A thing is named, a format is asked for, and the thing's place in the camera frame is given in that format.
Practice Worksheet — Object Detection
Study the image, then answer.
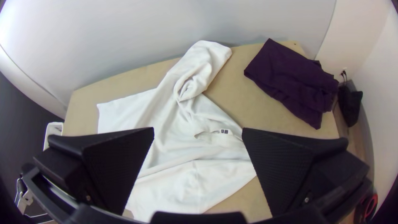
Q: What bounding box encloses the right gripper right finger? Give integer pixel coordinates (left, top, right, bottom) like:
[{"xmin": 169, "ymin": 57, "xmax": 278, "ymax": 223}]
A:
[{"xmin": 242, "ymin": 127, "xmax": 371, "ymax": 217}]

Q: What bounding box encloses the white t-shirt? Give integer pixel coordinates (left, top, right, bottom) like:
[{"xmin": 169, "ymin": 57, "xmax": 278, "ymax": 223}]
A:
[{"xmin": 96, "ymin": 39, "xmax": 259, "ymax": 223}]

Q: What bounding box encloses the black bag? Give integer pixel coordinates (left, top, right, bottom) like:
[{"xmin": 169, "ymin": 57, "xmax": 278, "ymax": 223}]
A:
[{"xmin": 337, "ymin": 71, "xmax": 364, "ymax": 127}]

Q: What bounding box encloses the white laundry basket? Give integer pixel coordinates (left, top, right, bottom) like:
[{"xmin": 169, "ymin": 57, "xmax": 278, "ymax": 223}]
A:
[{"xmin": 43, "ymin": 122, "xmax": 64, "ymax": 151}]

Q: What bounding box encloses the dark t-shirt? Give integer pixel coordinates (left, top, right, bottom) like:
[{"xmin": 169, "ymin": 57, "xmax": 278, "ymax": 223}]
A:
[{"xmin": 243, "ymin": 38, "xmax": 340, "ymax": 130}]

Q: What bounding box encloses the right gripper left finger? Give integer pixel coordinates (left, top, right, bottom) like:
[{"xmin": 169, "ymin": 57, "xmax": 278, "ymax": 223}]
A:
[{"xmin": 32, "ymin": 127, "xmax": 155, "ymax": 216}]

